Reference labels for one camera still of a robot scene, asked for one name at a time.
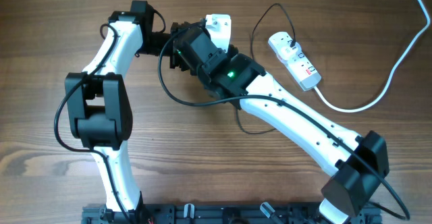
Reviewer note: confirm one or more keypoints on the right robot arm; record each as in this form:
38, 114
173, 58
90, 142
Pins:
356, 164

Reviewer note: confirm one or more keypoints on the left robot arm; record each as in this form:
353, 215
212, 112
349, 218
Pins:
100, 114

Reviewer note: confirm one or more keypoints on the white charger plug adapter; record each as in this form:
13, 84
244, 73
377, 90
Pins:
287, 53

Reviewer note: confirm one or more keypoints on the white power strip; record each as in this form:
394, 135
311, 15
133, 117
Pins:
301, 69

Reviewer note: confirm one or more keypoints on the black mounting rail base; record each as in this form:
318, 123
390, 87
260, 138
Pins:
298, 212

